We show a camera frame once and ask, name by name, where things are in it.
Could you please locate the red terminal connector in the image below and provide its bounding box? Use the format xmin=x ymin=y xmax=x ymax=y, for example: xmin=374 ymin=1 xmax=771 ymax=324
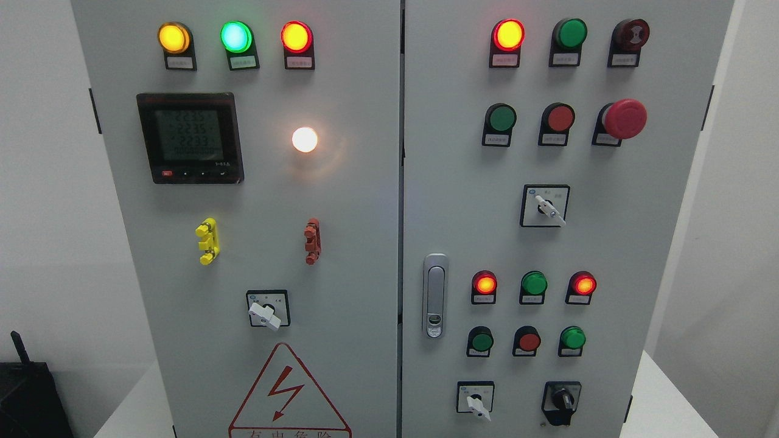
xmin=304 ymin=217 xmax=322 ymax=265

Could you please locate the red lit lamp lower left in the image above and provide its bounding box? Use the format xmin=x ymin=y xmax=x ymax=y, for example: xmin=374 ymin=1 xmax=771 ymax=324
xmin=471 ymin=271 xmax=498 ymax=305

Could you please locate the red lit lamp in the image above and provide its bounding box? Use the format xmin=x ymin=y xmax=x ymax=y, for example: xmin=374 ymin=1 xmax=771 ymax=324
xmin=471 ymin=271 xmax=498 ymax=305
xmin=489 ymin=18 xmax=525 ymax=69
xmin=565 ymin=271 xmax=596 ymax=305

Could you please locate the white lit indicator lamp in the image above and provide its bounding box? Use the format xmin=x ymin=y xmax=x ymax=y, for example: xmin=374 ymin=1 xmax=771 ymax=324
xmin=292 ymin=127 xmax=319 ymax=153

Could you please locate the green push button upper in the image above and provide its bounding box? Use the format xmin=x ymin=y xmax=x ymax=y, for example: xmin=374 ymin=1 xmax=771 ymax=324
xmin=481 ymin=103 xmax=517 ymax=148

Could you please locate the green push button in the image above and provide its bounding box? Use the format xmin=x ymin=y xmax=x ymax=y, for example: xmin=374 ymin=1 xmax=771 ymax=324
xmin=466 ymin=326 xmax=495 ymax=358
xmin=481 ymin=103 xmax=517 ymax=148

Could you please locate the green push button lower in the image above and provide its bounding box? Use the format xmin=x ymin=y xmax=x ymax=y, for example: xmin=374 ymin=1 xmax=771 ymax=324
xmin=466 ymin=326 xmax=495 ymax=358

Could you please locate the left grey cabinet door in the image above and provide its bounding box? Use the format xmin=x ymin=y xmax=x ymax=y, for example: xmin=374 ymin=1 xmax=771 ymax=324
xmin=72 ymin=1 xmax=401 ymax=437

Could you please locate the grey cabinet door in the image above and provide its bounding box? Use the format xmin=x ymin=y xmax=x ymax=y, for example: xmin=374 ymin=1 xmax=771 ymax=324
xmin=399 ymin=1 xmax=734 ymax=437
xmin=72 ymin=1 xmax=401 ymax=437

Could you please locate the green lamp lower middle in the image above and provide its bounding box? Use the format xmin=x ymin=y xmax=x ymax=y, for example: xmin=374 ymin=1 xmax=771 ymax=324
xmin=519 ymin=271 xmax=548 ymax=305

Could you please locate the right grey cabinet door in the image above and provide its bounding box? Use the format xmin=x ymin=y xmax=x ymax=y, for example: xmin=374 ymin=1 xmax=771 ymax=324
xmin=399 ymin=1 xmax=734 ymax=437

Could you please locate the yellow terminal connector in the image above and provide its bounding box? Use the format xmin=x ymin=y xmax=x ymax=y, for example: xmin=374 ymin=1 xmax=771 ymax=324
xmin=195 ymin=217 xmax=220 ymax=266

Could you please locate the red push button lower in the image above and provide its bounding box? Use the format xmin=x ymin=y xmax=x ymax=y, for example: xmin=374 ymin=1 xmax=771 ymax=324
xmin=512 ymin=326 xmax=542 ymax=357

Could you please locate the red push button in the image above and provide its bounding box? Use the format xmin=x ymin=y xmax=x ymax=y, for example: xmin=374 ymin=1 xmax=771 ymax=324
xmin=537 ymin=102 xmax=575 ymax=147
xmin=512 ymin=326 xmax=542 ymax=357

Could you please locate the red push button upper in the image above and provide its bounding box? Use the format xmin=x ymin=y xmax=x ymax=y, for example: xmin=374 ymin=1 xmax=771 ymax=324
xmin=537 ymin=102 xmax=575 ymax=147

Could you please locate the red lit lamp lower right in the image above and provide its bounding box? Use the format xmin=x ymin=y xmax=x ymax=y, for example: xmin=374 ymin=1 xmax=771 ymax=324
xmin=565 ymin=271 xmax=596 ymax=305

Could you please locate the red lit lamp left door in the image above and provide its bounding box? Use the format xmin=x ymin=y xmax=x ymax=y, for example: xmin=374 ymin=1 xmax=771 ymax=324
xmin=281 ymin=21 xmax=315 ymax=70

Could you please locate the red high voltage warning sticker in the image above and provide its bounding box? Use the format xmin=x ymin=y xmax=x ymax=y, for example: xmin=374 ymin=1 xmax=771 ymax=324
xmin=228 ymin=342 xmax=352 ymax=437

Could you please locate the black digital power meter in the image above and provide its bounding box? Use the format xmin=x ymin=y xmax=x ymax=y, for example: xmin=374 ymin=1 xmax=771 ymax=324
xmin=136 ymin=92 xmax=244 ymax=185

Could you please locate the green lamp bottom right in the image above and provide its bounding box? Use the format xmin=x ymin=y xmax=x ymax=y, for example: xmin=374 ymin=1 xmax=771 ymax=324
xmin=557 ymin=326 xmax=587 ymax=357

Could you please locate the red lit lamp right top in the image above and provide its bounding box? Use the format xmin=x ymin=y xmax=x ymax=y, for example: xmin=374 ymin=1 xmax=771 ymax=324
xmin=489 ymin=18 xmax=525 ymax=69

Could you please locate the green lit indicator lamp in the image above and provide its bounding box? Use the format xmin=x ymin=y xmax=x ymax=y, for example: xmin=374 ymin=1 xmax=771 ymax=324
xmin=220 ymin=20 xmax=260 ymax=71

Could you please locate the red emergency stop mushroom button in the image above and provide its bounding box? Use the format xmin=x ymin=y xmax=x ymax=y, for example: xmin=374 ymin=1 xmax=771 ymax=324
xmin=592 ymin=98 xmax=648 ymax=147

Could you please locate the green lamp right top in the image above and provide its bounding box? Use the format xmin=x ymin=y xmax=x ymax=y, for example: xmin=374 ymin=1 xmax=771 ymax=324
xmin=548 ymin=18 xmax=588 ymax=68

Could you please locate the yellow indicator lamp top left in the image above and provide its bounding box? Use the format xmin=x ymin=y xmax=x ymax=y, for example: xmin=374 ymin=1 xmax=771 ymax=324
xmin=158 ymin=21 xmax=197 ymax=71

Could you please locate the black device with antenna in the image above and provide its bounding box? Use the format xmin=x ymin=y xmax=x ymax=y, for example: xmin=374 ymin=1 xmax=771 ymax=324
xmin=1 ymin=331 xmax=74 ymax=437

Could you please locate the silver door lock handle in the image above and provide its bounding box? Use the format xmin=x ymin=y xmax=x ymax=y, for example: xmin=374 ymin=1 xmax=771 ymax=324
xmin=422 ymin=253 xmax=450 ymax=339

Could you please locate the white selector switch left door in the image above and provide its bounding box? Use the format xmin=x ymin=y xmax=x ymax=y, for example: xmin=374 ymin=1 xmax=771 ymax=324
xmin=245 ymin=290 xmax=290 ymax=331

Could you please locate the white selector switch right upper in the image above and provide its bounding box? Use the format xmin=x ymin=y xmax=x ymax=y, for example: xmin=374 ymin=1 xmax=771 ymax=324
xmin=519 ymin=185 xmax=570 ymax=228

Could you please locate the white selector switch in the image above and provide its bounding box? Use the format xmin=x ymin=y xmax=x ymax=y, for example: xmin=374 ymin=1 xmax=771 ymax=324
xmin=519 ymin=185 xmax=570 ymax=228
xmin=456 ymin=380 xmax=495 ymax=421

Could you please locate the white selector switch right lower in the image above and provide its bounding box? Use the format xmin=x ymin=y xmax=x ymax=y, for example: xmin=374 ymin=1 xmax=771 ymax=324
xmin=456 ymin=380 xmax=495 ymax=421

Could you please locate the black knob selector switch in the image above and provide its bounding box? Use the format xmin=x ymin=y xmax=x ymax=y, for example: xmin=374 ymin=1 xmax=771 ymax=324
xmin=542 ymin=381 xmax=582 ymax=426

